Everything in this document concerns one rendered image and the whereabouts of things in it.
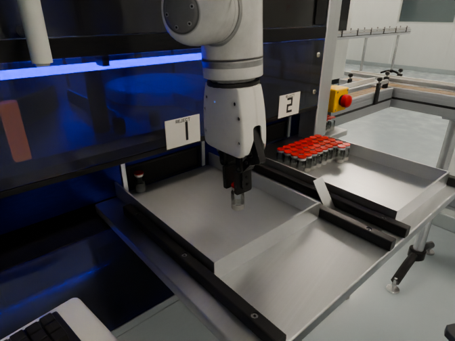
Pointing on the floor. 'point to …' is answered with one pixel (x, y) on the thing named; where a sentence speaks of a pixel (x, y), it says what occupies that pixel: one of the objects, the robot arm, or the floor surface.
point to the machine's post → (310, 118)
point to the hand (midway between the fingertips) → (237, 177)
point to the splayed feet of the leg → (409, 265)
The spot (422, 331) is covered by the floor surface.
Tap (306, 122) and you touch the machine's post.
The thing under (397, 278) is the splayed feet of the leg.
